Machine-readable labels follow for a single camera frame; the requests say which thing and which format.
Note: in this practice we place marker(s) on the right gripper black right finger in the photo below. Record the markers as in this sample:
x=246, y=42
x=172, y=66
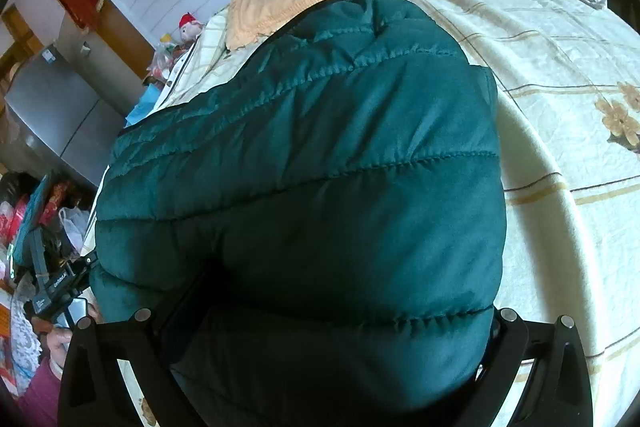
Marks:
x=557, y=391

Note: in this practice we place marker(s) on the plush toy with red hat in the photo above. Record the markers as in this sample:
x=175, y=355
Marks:
x=190, y=28

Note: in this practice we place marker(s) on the dark green puffer jacket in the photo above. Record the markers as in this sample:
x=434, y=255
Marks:
x=330, y=221

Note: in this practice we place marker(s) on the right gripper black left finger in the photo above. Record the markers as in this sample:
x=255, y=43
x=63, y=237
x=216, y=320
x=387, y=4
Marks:
x=93, y=390

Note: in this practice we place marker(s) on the person's left hand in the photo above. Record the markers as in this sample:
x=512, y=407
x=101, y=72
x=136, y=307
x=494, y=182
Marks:
x=56, y=340

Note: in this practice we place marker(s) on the blue bag beside bed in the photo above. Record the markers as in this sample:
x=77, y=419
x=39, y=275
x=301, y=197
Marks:
x=144, y=106

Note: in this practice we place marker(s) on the floral checked bed quilt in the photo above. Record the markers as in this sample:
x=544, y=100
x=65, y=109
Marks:
x=567, y=79

